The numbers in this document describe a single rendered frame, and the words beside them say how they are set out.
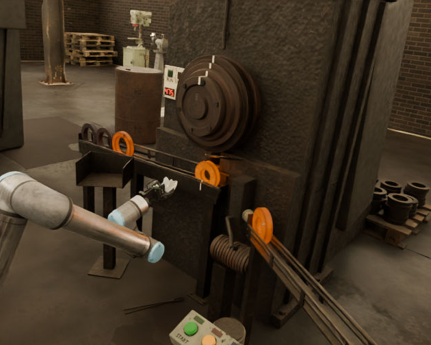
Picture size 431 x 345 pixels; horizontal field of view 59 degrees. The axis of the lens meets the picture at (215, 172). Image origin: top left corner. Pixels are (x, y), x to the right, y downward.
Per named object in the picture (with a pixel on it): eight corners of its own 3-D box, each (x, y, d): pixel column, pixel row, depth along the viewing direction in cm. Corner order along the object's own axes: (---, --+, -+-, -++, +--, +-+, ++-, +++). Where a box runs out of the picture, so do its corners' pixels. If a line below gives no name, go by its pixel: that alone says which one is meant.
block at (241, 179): (239, 214, 202) (244, 172, 193) (251, 220, 197) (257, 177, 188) (226, 220, 194) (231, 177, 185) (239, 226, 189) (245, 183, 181)
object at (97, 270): (92, 254, 249) (90, 150, 223) (131, 260, 248) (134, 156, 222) (79, 273, 230) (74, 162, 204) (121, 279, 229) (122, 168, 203)
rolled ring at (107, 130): (111, 129, 246) (115, 128, 249) (94, 125, 257) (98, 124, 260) (113, 156, 251) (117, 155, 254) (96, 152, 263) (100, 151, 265)
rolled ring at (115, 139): (109, 133, 248) (113, 132, 250) (115, 161, 251) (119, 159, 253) (126, 130, 236) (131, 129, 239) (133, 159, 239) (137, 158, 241)
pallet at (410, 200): (274, 196, 368) (282, 153, 352) (315, 178, 426) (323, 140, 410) (403, 250, 296) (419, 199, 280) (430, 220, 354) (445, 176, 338)
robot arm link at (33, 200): (43, 187, 111) (171, 244, 164) (23, 174, 118) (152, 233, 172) (22, 222, 109) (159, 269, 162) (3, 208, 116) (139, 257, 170)
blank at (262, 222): (260, 245, 168) (253, 245, 168) (257, 210, 172) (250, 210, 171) (275, 241, 154) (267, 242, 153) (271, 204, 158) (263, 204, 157)
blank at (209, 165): (196, 160, 207) (192, 161, 205) (217, 159, 197) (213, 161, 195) (201, 188, 210) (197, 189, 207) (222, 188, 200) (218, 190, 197)
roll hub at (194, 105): (180, 127, 196) (185, 71, 186) (223, 141, 180) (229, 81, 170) (173, 129, 192) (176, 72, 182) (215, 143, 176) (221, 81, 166)
